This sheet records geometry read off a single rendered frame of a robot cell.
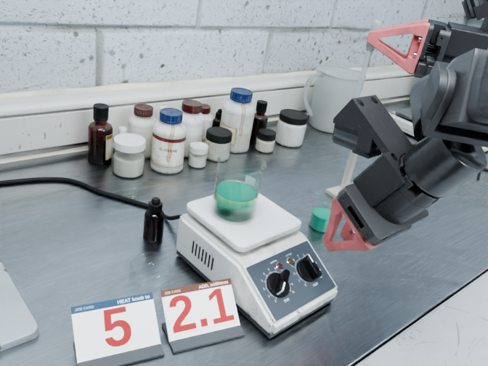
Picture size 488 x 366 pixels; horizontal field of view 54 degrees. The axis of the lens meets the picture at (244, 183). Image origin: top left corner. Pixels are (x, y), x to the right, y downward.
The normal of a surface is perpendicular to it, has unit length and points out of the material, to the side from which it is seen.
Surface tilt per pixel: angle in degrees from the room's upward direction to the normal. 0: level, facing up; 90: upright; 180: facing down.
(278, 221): 0
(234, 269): 90
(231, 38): 90
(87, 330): 40
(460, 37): 90
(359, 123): 91
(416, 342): 0
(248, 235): 0
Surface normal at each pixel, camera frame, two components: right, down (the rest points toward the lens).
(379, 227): 0.45, -0.53
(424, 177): -0.65, 0.35
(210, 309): 0.40, -0.36
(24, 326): 0.16, -0.87
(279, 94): 0.64, 0.45
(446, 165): -0.51, 0.51
